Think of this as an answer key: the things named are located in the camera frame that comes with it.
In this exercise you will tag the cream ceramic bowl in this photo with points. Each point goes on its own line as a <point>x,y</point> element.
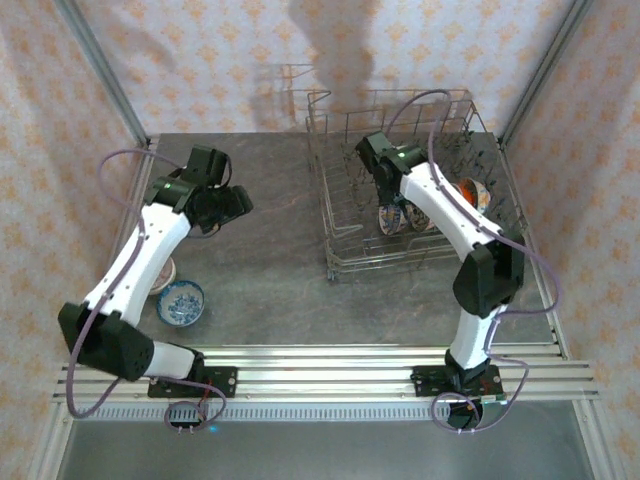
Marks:
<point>167,280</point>

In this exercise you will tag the aluminium frame post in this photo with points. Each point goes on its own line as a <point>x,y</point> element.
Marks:
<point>108,75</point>
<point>597,450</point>
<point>540,75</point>
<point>47,450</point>

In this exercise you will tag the blue and white patterned bowl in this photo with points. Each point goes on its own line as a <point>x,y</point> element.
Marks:
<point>181,304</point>

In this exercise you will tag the blue and yellow patterned bowl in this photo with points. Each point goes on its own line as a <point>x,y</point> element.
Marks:
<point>391,222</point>

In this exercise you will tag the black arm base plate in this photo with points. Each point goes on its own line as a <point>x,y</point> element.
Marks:
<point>430,382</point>
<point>222,382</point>

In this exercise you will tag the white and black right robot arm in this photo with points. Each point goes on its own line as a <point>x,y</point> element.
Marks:
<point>440,200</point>

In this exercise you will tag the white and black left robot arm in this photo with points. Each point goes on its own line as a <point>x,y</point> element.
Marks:
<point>145,250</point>

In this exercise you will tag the orange bowl with floral inside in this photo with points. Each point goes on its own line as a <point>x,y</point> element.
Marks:
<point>477,197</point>

